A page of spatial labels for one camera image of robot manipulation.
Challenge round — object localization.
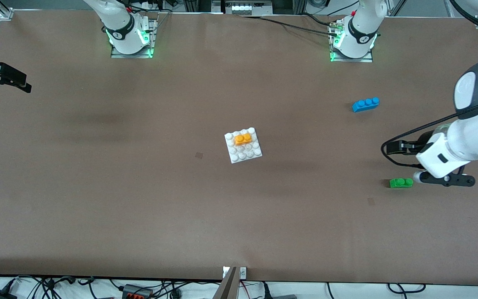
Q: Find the white studded base plate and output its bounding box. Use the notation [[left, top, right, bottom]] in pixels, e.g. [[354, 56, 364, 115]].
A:
[[224, 127, 263, 164]]

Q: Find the blue three-stud toy block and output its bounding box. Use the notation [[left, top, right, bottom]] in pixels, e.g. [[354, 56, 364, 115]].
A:
[[352, 97, 380, 113]]

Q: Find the white power strip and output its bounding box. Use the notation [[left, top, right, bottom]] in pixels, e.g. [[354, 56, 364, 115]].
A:
[[224, 1, 273, 15]]

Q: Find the black orange power adapter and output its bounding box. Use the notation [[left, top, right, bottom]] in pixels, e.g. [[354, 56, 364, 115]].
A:
[[122, 284, 153, 299]]

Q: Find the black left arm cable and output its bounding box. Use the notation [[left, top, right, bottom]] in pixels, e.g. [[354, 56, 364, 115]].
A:
[[381, 96, 478, 169]]

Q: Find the black looped floor cable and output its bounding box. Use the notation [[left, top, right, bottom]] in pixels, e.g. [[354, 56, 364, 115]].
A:
[[388, 284, 426, 294]]

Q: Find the black cable on table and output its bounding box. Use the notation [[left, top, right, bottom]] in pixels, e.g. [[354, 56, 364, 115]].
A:
[[243, 16, 339, 36]]

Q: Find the small metal edge bracket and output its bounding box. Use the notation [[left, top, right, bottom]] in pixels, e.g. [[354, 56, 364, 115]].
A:
[[222, 267, 247, 279]]

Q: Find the grey slanted post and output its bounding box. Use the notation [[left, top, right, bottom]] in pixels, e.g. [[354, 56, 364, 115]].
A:
[[213, 267, 238, 299]]

